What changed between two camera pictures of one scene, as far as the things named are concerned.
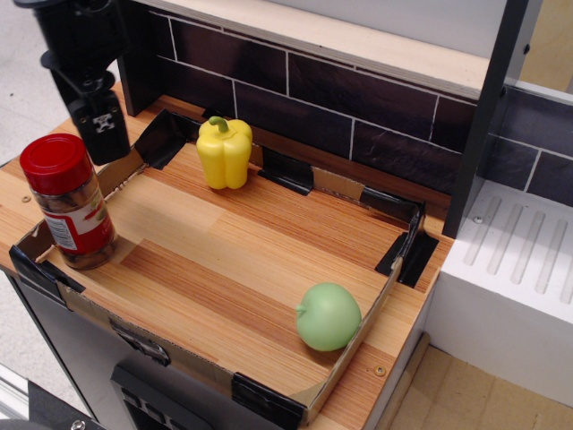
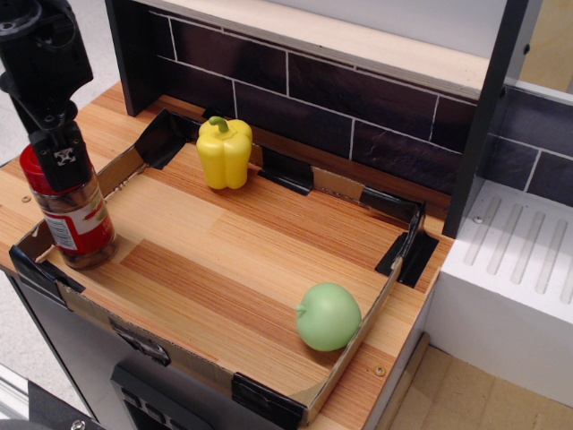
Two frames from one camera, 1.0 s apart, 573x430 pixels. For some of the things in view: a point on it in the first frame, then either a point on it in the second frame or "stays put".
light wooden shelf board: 338,41 stays put
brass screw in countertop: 380,371 stays put
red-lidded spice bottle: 60,171 stays put
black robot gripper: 84,38 → 43,64
